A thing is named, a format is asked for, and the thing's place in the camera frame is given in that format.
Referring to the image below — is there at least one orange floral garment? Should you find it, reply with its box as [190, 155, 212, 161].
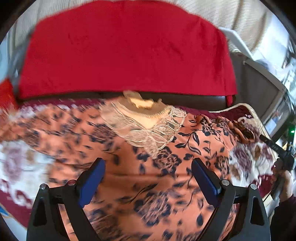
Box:
[0, 90, 258, 241]

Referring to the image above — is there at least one person's right hand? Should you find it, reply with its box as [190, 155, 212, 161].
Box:
[270, 158, 293, 202]

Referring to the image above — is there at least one floral plush blanket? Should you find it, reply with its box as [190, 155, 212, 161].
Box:
[1, 97, 275, 227]

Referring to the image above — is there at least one grey baby crib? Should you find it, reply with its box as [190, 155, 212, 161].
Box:
[219, 27, 295, 141]

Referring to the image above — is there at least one dark brown leather sofa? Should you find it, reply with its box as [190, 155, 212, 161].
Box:
[18, 52, 287, 112]

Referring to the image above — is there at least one beige dotted curtain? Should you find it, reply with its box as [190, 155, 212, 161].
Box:
[7, 0, 272, 54]

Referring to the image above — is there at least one red cloth on sofa back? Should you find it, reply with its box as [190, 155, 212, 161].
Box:
[19, 1, 237, 99]

